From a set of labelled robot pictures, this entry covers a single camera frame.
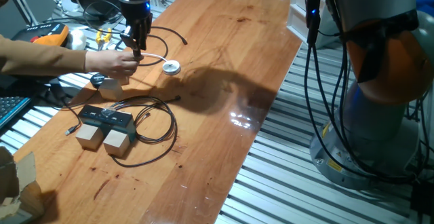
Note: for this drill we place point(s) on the white rounded plastic object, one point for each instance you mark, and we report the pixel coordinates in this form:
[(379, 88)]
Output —
[(77, 39)]

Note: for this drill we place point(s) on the black computer keyboard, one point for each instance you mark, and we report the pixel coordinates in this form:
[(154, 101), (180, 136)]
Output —
[(10, 110)]

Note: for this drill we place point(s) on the white drawer box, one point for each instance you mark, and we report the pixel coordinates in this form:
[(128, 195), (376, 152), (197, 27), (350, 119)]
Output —
[(298, 13)]

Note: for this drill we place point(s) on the light wooden cube block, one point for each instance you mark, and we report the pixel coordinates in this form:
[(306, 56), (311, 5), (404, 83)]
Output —
[(116, 143), (89, 136), (124, 80), (110, 89)]

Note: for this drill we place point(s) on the black round puck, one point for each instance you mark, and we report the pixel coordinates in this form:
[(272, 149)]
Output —
[(97, 79)]

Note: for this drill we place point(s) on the blue plastic bag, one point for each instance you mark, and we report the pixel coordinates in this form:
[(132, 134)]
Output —
[(425, 3)]

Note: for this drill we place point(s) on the bare human hand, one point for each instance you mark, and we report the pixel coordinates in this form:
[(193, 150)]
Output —
[(112, 64)]

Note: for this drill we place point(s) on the black USB docking station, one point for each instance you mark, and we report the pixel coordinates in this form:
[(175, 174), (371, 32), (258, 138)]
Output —
[(101, 113)]

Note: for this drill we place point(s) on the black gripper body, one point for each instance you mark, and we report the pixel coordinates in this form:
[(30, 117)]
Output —
[(135, 13)]

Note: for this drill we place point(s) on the forearm in brown sleeve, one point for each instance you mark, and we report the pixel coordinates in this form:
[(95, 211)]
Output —
[(40, 57)]

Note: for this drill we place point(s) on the torn cardboard box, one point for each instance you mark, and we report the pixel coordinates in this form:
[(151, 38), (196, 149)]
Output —
[(27, 197)]

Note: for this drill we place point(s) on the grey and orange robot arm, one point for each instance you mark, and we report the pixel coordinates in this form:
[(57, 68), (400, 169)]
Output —
[(383, 64)]

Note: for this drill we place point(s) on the orange and black teach pendant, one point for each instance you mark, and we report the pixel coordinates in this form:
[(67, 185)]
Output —
[(44, 34)]

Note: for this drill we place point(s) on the aluminium frame strut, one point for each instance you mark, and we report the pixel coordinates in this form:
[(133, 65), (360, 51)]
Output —
[(20, 0)]

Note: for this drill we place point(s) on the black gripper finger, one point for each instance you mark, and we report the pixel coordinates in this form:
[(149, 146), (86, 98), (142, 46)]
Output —
[(146, 35), (134, 40)]

